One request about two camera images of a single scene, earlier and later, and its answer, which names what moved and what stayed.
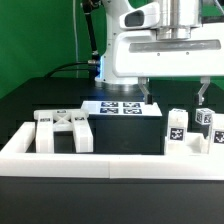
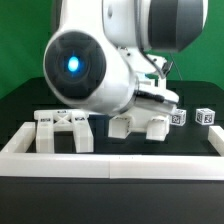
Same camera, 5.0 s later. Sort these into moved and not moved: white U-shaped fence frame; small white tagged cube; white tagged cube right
Moved: small white tagged cube
Not moved: white U-shaped fence frame; white tagged cube right
